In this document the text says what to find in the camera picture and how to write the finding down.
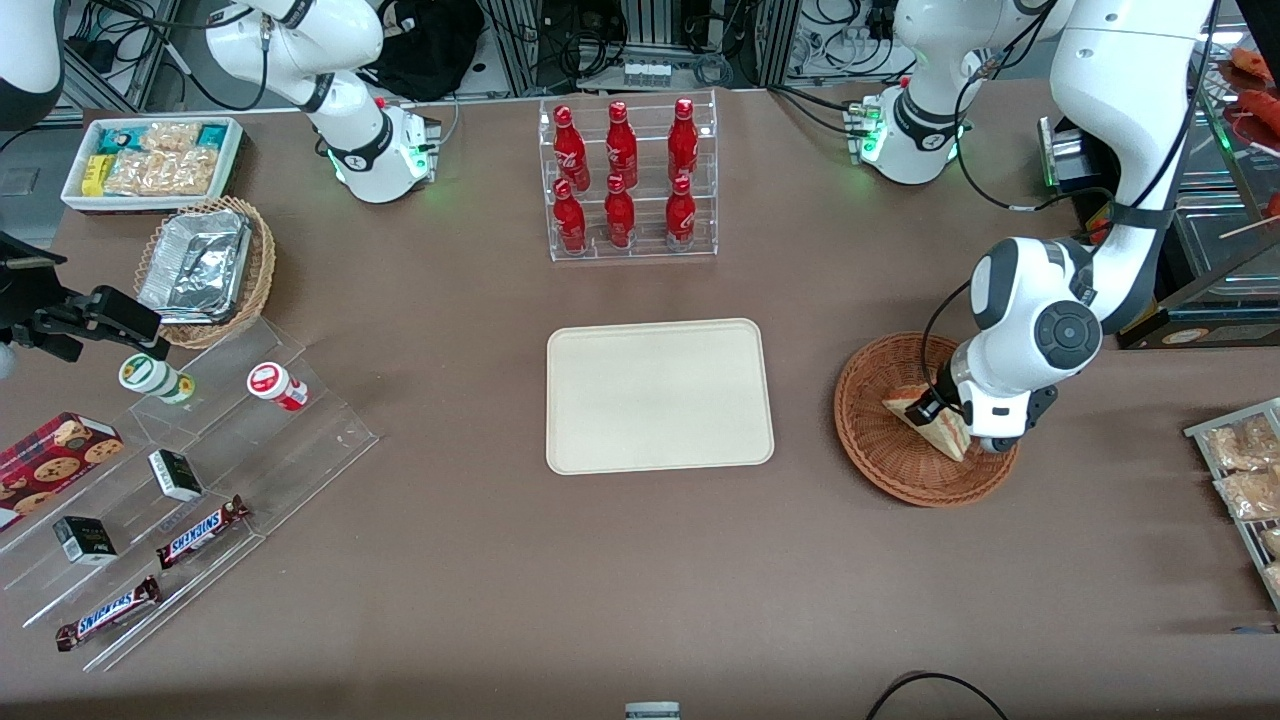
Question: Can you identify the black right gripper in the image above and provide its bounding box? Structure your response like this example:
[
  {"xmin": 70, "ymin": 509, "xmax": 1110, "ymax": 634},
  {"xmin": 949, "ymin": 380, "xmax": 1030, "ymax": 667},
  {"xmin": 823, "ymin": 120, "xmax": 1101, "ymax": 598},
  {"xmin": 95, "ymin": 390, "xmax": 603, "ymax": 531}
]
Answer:
[{"xmin": 0, "ymin": 287, "xmax": 161, "ymax": 380}]

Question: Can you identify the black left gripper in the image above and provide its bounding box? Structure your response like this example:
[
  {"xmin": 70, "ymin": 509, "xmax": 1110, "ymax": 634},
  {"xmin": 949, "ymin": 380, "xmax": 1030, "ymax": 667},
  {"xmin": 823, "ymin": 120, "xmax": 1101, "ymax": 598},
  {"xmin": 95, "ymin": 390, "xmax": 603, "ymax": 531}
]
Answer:
[{"xmin": 905, "ymin": 385, "xmax": 1059, "ymax": 458}]

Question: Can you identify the triangular sandwich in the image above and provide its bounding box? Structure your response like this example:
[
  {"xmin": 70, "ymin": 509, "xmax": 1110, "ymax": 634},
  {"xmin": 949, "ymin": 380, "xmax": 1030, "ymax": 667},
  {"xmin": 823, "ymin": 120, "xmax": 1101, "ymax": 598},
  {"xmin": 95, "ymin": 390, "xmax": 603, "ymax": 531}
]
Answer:
[{"xmin": 882, "ymin": 385, "xmax": 973, "ymax": 463}]

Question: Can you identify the large brown wicker basket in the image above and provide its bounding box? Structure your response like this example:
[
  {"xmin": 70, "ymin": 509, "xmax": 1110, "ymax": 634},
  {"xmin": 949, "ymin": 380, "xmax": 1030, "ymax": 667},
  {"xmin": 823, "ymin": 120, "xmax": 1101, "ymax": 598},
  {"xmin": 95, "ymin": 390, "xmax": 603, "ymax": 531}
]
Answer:
[{"xmin": 834, "ymin": 332, "xmax": 1022, "ymax": 508}]

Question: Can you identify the tray of packaged pastries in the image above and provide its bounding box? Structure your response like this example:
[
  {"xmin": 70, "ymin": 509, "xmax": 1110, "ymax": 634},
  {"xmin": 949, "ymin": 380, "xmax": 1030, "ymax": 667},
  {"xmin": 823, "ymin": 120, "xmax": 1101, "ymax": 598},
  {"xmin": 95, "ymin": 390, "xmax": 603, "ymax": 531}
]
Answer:
[{"xmin": 1185, "ymin": 398, "xmax": 1280, "ymax": 611}]

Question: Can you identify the small light wicker basket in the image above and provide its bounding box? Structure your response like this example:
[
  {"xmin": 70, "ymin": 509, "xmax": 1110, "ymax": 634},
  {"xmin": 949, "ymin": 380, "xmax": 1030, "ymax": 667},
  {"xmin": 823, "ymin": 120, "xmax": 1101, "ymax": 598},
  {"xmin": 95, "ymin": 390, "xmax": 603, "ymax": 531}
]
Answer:
[{"xmin": 133, "ymin": 196, "xmax": 277, "ymax": 350}]

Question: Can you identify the beige plastic tray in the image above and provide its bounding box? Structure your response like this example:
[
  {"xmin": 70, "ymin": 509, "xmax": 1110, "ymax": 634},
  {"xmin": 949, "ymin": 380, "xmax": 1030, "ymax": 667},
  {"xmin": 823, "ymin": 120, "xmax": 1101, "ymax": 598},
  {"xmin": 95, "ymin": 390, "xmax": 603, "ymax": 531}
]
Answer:
[{"xmin": 546, "ymin": 318, "xmax": 776, "ymax": 476}]

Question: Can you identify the red cookie box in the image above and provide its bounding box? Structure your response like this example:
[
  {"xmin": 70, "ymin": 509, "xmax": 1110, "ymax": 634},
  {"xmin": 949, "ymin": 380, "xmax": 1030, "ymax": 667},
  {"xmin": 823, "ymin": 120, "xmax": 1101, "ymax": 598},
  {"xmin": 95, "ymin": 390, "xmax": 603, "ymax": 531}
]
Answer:
[{"xmin": 0, "ymin": 412, "xmax": 125, "ymax": 531}]

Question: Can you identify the green label yogurt bottle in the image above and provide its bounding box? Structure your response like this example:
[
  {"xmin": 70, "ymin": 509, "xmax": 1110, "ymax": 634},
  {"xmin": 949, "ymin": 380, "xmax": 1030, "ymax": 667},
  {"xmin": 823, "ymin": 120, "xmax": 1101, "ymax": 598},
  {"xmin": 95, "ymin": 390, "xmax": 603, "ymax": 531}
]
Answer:
[{"xmin": 118, "ymin": 353, "xmax": 196, "ymax": 406}]

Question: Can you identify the white rectangular snack box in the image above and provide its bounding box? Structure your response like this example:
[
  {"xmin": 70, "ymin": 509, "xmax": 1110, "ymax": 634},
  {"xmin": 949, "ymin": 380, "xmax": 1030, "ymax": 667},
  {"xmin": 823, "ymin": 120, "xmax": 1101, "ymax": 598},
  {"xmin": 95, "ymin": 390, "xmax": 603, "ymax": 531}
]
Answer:
[{"xmin": 60, "ymin": 116, "xmax": 245, "ymax": 214}]

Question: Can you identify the small black carton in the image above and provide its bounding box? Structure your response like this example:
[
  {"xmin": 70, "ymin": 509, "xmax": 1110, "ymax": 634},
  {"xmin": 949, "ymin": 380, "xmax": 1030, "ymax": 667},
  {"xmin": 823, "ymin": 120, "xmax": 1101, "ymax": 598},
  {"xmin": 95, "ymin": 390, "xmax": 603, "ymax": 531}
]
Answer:
[
  {"xmin": 52, "ymin": 516, "xmax": 118, "ymax": 566},
  {"xmin": 148, "ymin": 449, "xmax": 204, "ymax": 503}
]

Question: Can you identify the aluminium foil container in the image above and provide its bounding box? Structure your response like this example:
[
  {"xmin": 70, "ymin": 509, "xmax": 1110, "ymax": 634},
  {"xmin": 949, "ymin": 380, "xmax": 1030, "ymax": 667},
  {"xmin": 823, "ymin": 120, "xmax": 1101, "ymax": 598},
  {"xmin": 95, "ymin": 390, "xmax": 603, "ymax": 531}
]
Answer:
[{"xmin": 137, "ymin": 209, "xmax": 253, "ymax": 325}]

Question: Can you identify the black food warmer machine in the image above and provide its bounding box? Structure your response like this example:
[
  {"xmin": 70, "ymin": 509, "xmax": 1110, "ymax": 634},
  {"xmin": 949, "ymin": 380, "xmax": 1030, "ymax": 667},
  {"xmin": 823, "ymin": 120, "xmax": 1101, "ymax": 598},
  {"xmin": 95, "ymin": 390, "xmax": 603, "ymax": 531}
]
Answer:
[{"xmin": 1038, "ymin": 15, "xmax": 1280, "ymax": 351}]

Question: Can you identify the snickers chocolate bar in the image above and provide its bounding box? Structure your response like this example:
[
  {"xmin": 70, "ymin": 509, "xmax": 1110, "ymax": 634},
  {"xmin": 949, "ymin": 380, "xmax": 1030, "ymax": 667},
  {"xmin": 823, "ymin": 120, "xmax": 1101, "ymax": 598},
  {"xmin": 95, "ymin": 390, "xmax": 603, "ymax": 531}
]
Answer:
[
  {"xmin": 156, "ymin": 495, "xmax": 252, "ymax": 571},
  {"xmin": 55, "ymin": 575, "xmax": 162, "ymax": 653}
]

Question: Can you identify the red label yogurt bottle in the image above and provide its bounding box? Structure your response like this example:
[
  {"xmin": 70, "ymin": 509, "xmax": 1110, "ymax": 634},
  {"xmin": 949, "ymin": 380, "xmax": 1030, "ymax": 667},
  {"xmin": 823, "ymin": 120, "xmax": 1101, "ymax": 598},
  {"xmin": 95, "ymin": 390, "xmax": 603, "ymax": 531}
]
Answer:
[{"xmin": 247, "ymin": 362, "xmax": 310, "ymax": 412}]

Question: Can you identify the steel warmer pan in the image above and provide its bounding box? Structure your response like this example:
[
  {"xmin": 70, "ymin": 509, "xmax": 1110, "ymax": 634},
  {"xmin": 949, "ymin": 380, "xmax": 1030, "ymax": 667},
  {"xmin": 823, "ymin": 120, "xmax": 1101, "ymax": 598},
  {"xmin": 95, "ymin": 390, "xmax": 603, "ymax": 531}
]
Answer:
[{"xmin": 1175, "ymin": 195, "xmax": 1280, "ymax": 291}]

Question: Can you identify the clear acrylic stepped display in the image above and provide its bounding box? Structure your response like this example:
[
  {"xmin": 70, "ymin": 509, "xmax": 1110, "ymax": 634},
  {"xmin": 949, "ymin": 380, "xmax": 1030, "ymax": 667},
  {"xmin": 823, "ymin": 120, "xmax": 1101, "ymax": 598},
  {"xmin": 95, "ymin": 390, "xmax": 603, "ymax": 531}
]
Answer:
[{"xmin": 0, "ymin": 318, "xmax": 379, "ymax": 673}]

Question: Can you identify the red cola bottle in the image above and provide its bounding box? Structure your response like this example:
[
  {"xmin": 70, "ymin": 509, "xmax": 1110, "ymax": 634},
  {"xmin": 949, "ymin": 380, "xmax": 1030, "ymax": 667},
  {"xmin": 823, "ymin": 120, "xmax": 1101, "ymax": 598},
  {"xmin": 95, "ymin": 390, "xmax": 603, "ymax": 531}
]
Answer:
[
  {"xmin": 665, "ymin": 175, "xmax": 697, "ymax": 246},
  {"xmin": 605, "ymin": 101, "xmax": 639, "ymax": 189},
  {"xmin": 604, "ymin": 174, "xmax": 637, "ymax": 249},
  {"xmin": 553, "ymin": 179, "xmax": 588, "ymax": 254},
  {"xmin": 668, "ymin": 97, "xmax": 700, "ymax": 183},
  {"xmin": 553, "ymin": 105, "xmax": 591, "ymax": 191}
]

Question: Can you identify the clear acrylic bottle rack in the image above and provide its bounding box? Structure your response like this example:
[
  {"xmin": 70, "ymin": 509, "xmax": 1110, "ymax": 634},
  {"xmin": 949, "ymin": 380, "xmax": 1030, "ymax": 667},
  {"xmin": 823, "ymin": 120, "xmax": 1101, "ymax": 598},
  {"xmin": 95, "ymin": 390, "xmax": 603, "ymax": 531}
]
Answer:
[{"xmin": 538, "ymin": 90, "xmax": 719, "ymax": 263}]

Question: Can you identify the black bag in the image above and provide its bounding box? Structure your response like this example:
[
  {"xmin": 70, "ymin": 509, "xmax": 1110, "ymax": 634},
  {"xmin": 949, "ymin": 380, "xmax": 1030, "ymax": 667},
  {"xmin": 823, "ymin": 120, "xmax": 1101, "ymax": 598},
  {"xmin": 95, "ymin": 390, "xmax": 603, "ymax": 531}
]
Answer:
[{"xmin": 365, "ymin": 0, "xmax": 486, "ymax": 101}]

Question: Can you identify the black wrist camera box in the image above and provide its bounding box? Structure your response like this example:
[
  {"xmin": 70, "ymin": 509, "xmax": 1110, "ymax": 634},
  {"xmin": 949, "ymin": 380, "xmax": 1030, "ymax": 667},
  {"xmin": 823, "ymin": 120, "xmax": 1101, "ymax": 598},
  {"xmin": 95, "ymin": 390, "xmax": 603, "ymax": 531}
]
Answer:
[{"xmin": 0, "ymin": 232, "xmax": 68, "ymax": 301}]

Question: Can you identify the black looped cable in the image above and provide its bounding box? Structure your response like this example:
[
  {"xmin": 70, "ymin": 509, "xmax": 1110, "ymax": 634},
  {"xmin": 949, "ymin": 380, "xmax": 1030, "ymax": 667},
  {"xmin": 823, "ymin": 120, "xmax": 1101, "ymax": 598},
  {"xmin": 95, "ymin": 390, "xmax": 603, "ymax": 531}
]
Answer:
[{"xmin": 865, "ymin": 672, "xmax": 1011, "ymax": 720}]

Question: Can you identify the aluminium frame rack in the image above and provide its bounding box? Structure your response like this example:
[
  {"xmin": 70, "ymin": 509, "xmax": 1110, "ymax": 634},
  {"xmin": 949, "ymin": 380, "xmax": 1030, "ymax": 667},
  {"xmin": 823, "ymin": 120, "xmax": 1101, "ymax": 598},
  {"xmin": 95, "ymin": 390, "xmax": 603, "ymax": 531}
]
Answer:
[{"xmin": 485, "ymin": 0, "xmax": 801, "ymax": 96}]

